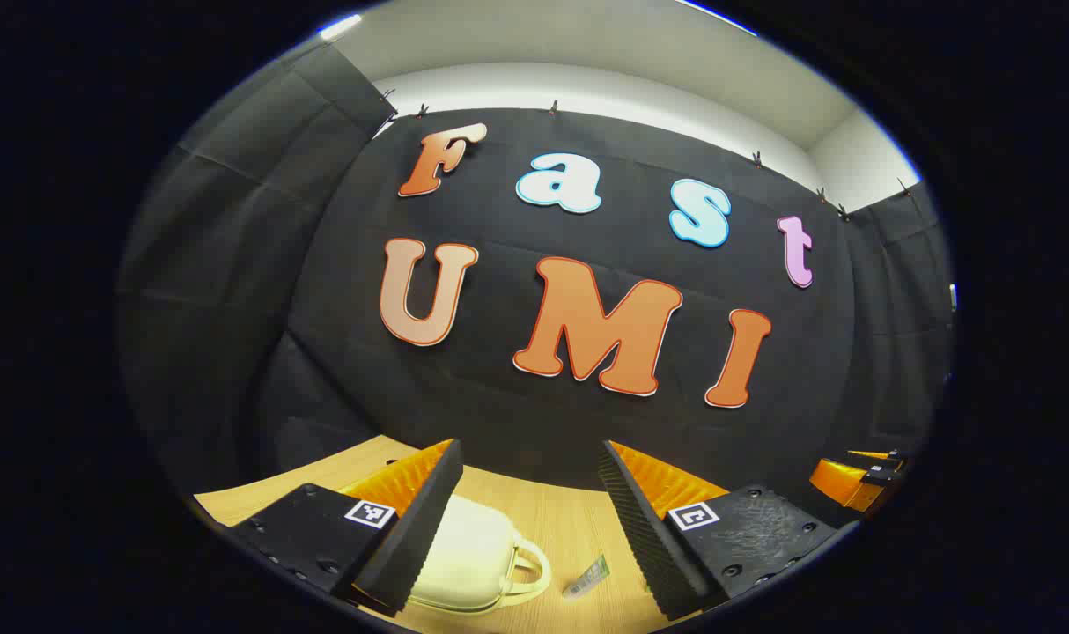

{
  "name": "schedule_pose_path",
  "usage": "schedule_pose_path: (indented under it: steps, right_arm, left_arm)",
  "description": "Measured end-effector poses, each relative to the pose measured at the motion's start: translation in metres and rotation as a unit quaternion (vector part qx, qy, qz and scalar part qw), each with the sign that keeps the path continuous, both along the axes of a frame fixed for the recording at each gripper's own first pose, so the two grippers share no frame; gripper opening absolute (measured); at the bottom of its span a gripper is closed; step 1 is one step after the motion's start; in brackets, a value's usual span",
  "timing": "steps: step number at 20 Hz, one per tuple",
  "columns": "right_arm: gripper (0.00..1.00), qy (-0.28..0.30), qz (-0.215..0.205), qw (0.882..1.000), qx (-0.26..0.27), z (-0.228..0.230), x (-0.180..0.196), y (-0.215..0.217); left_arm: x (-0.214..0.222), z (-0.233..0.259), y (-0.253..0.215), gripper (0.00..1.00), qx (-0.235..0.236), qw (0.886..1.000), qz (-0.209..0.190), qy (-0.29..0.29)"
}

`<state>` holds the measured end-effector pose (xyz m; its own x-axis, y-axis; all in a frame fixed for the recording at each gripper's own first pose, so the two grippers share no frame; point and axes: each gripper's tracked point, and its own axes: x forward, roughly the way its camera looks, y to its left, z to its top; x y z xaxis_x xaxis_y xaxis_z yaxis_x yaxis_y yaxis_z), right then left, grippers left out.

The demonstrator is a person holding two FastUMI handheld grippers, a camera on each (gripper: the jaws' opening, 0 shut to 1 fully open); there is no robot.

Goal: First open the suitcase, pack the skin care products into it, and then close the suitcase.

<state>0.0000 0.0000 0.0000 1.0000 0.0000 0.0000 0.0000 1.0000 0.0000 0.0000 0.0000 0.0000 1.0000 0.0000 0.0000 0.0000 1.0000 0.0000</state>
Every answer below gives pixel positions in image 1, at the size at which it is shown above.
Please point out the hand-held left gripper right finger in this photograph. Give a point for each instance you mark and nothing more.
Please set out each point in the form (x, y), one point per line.
(645, 528)

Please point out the pale yellow small suitcase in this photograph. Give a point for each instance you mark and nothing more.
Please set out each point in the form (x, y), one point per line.
(473, 555)

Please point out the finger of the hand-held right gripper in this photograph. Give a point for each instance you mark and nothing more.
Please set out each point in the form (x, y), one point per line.
(843, 484)
(882, 471)

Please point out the ceiling light strip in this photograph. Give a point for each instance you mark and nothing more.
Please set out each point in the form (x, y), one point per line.
(341, 26)

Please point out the green and white skincare tube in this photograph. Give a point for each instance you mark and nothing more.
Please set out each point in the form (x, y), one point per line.
(587, 577)

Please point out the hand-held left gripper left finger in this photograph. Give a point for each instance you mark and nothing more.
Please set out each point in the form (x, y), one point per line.
(416, 528)

